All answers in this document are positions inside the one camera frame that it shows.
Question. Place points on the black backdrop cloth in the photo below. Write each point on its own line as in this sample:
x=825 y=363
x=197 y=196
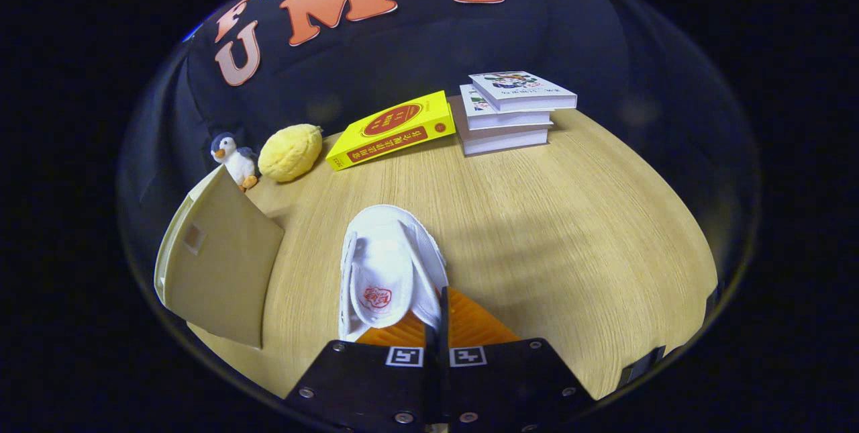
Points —
x=570 y=37

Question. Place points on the yellow round plush toy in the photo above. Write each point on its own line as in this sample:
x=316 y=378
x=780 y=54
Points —
x=290 y=151

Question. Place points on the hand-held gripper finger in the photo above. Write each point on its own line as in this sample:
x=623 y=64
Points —
x=443 y=366
x=431 y=379

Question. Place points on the white striped canvas shoe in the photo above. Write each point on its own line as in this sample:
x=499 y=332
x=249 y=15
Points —
x=382 y=265

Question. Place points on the black table edge clip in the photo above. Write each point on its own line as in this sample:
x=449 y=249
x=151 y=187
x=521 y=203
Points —
x=641 y=366
x=711 y=299

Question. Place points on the yellow book with red circle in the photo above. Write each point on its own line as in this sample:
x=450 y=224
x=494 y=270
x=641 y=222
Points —
x=389 y=127

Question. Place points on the beige fabric storage box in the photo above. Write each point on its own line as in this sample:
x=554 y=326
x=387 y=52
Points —
x=221 y=265

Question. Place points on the penguin plush toy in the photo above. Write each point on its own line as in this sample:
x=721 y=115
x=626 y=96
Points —
x=235 y=158

